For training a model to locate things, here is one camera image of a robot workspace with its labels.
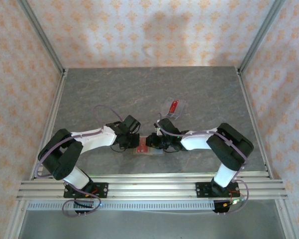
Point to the grey card holder wallet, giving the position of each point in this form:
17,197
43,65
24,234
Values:
156,152

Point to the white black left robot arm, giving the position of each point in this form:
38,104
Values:
97,142

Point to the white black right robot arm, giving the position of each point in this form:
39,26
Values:
196,142

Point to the grey metal sheet panel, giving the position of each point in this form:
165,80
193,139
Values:
151,226

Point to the aluminium front rail beam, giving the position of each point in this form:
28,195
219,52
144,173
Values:
151,186

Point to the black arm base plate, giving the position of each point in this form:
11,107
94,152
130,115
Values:
201,190
103,190

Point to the aluminium table side rail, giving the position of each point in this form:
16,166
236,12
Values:
51,124
251,112

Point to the aluminium upright frame post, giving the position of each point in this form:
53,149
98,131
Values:
42,37
260,37

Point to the aluminium frame leg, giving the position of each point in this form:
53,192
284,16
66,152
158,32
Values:
286,219
15,219

